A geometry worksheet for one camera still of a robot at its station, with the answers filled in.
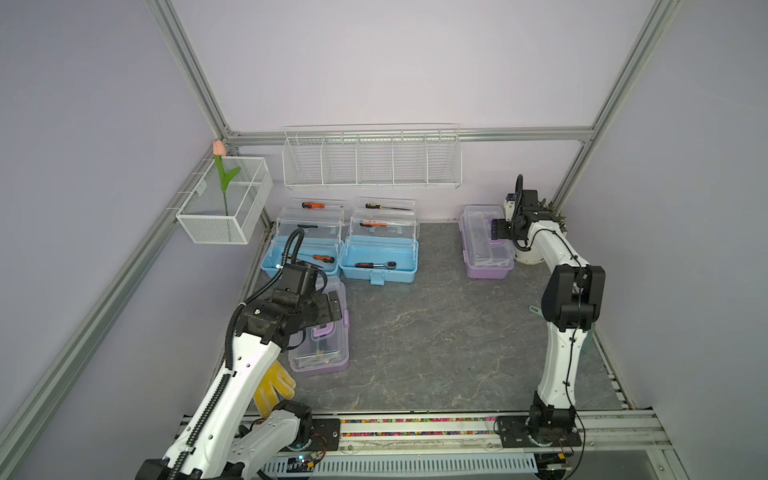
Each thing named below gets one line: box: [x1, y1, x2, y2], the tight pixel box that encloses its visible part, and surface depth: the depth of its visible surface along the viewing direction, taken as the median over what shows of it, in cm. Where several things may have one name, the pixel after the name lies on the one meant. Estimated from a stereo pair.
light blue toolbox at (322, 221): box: [261, 197, 346, 277], surface depth 111 cm
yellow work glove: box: [254, 360, 297, 418], surface depth 82 cm
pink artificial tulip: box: [213, 139, 241, 216], surface depth 87 cm
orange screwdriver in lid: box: [301, 202, 344, 209], surface depth 114 cm
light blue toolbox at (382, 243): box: [339, 196, 420, 286], surface depth 108 cm
